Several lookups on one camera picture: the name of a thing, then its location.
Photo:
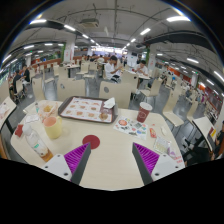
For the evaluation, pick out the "seated person in white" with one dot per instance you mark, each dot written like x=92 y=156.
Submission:
x=141 y=68

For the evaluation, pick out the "colourful printed leaflet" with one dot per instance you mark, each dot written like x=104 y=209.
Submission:
x=131 y=127

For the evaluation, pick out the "clear plastic drink bottle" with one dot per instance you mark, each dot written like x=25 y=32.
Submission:
x=36 y=143

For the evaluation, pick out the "beige chair left of tray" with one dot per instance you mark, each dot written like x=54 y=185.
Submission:
x=68 y=88

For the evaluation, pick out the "dark brown food tray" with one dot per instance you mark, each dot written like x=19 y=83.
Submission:
x=86 y=109

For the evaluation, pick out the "red paper cup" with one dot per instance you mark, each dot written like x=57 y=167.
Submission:
x=144 y=110

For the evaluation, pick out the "yellow plastic mug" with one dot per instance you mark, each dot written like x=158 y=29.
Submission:
x=53 y=127

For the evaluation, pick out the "person in black left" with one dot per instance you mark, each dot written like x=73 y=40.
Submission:
x=15 y=79

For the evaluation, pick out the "round dark red coaster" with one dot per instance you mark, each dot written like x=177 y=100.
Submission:
x=93 y=140

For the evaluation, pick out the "man in white shirt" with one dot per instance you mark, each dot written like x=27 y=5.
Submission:
x=111 y=70

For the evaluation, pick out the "white crumpled napkin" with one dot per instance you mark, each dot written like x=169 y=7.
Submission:
x=109 y=103

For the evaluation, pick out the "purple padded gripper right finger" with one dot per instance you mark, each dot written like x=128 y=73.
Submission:
x=153 y=166

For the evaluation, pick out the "beige chair right side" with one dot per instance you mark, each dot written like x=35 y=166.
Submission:
x=168 y=110

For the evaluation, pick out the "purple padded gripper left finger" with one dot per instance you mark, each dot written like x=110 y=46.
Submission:
x=70 y=166

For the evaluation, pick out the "red ketchup sachet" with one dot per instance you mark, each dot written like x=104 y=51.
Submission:
x=152 y=133

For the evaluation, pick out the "beige chair with round hole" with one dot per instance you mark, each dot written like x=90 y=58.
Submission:
x=120 y=91

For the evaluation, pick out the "clear plastic food bag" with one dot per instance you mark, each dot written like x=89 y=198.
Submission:
x=46 y=109

